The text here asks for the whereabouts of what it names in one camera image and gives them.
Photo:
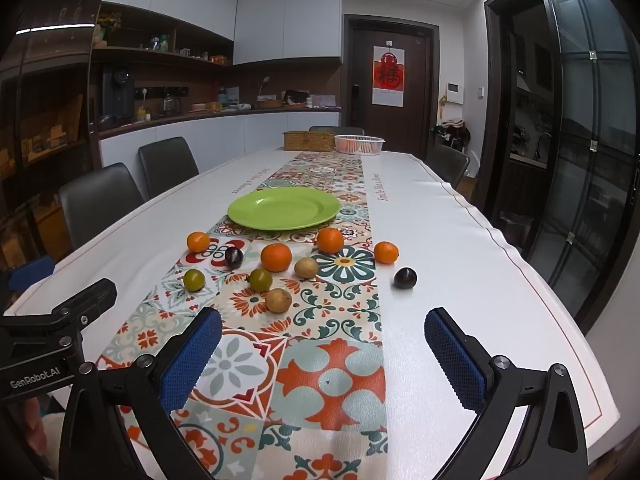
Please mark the white lower cabinets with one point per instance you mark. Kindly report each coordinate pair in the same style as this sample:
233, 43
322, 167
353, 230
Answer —
225, 132

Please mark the kitchen faucet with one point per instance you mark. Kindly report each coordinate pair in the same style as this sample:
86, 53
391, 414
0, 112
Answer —
540, 145

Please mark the dark grey chair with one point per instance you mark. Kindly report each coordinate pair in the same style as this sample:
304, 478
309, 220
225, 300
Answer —
336, 130
97, 202
447, 164
167, 162

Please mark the white desk lamp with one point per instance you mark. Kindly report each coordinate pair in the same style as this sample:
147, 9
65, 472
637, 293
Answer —
264, 87

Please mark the white cabinets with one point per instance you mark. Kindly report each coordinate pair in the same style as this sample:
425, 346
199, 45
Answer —
285, 20
225, 132

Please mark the bag with clothes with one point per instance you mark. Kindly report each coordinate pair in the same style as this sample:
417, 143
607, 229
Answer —
452, 133

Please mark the wooden wall shelves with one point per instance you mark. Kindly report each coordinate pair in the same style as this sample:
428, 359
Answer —
150, 51

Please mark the white plastic basket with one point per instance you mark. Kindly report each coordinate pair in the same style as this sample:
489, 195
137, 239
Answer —
359, 144

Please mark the dark wooden door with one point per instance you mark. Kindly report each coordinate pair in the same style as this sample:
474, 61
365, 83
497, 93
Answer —
417, 110

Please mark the black coffee machine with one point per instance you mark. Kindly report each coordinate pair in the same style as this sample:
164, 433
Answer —
118, 94

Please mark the dark purple plum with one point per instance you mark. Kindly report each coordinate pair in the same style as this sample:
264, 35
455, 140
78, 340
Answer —
233, 258
405, 278

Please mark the tan round fruit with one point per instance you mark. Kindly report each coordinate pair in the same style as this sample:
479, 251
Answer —
306, 268
278, 300

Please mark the small orange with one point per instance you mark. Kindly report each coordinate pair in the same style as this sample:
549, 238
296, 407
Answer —
198, 242

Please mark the white wall intercom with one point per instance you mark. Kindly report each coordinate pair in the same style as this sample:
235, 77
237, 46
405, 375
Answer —
453, 93

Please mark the green tomato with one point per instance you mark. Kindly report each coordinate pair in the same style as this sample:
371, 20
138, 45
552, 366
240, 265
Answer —
260, 280
194, 280

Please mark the large orange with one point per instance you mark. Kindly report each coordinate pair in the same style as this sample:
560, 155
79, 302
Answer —
330, 240

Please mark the wicker box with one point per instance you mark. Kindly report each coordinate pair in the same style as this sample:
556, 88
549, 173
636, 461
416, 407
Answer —
308, 141

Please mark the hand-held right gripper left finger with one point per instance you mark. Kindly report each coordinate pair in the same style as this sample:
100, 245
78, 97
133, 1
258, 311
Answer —
192, 360

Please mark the red wall poster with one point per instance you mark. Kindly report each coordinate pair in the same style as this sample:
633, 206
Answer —
388, 75

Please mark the green plate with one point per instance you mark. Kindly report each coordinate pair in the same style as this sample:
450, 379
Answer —
280, 208

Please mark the glass sliding door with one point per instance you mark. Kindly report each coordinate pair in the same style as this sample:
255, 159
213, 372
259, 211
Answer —
585, 110

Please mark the glass kettle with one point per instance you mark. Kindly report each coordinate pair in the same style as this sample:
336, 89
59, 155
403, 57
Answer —
170, 105

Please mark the white upper cabinets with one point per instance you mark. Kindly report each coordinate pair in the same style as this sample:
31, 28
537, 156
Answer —
285, 20

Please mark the patterned table runner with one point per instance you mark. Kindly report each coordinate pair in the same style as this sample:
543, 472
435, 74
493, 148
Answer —
330, 375

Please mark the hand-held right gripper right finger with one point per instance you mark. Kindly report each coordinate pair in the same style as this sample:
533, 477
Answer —
455, 360

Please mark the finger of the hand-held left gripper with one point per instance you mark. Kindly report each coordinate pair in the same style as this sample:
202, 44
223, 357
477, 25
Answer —
75, 305
30, 272

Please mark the glass display cabinet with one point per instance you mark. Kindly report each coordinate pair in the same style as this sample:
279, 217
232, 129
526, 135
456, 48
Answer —
45, 125

